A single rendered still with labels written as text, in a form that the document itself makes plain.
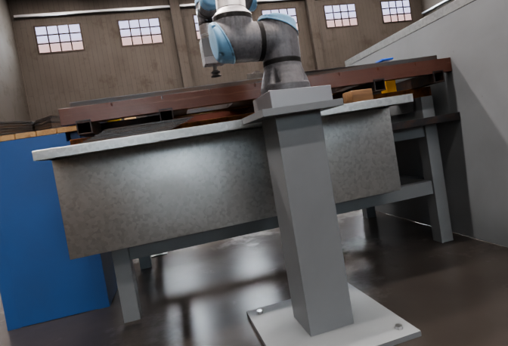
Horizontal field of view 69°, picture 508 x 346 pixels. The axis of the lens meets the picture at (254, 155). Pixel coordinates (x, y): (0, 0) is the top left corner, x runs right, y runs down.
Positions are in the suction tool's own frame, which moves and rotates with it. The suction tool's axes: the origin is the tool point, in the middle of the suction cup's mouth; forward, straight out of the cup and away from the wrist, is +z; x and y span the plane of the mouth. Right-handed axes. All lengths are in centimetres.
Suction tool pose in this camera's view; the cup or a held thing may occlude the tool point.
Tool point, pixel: (216, 76)
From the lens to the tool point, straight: 154.2
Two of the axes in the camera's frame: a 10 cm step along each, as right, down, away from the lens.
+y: -9.5, 1.7, -2.8
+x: 2.8, -0.1, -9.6
